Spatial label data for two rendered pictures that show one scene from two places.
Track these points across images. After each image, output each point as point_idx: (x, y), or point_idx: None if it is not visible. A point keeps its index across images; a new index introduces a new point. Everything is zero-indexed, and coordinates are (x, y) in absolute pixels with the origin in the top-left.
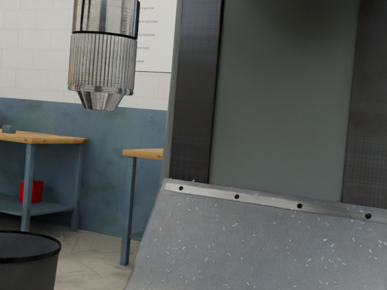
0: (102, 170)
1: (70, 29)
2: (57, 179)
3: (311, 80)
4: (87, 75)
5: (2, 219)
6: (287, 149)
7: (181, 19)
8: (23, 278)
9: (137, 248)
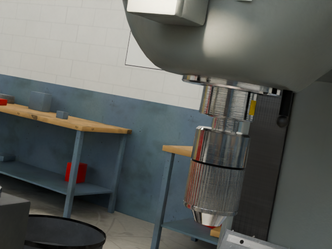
0: (141, 159)
1: (124, 29)
2: (100, 163)
3: None
4: (204, 200)
5: (48, 194)
6: None
7: None
8: None
9: (167, 235)
